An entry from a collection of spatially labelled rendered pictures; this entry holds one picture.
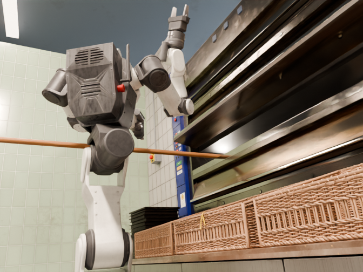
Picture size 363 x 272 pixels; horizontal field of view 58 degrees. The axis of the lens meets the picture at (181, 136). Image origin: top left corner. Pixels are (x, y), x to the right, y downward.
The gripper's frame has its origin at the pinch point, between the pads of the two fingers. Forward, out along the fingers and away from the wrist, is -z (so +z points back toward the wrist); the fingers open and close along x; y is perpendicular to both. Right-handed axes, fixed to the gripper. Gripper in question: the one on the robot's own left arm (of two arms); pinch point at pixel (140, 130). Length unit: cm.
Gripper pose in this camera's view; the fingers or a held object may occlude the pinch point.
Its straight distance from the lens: 190.9
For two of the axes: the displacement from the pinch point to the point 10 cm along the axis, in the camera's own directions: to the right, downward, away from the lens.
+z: -1.6, -3.3, -9.3
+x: 0.7, 9.3, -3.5
